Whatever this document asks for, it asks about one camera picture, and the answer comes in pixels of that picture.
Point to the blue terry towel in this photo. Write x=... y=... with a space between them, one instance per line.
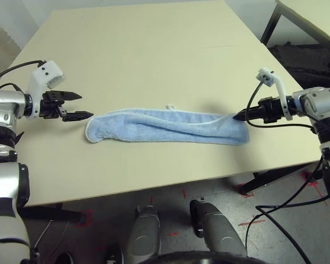
x=167 y=129

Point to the grey robot left leg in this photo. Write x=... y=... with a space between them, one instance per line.
x=144 y=233

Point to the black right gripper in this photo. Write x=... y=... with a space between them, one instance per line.
x=272 y=110

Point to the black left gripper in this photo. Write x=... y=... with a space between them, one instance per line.
x=52 y=105

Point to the grey robot right leg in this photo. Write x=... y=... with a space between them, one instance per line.
x=217 y=231

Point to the black table base bar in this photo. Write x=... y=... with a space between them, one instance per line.
x=314 y=176
x=272 y=178
x=52 y=213

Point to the grey robot leg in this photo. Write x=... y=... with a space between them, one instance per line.
x=217 y=231
x=144 y=233

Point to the side table with black frame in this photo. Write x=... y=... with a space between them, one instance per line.
x=321 y=11

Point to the beige curtain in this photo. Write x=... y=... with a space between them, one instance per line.
x=0 y=46

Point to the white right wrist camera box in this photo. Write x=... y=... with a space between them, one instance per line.
x=280 y=85

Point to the long red tape line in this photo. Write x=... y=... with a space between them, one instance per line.
x=251 y=222

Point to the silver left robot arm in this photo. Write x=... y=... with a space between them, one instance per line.
x=2 y=104

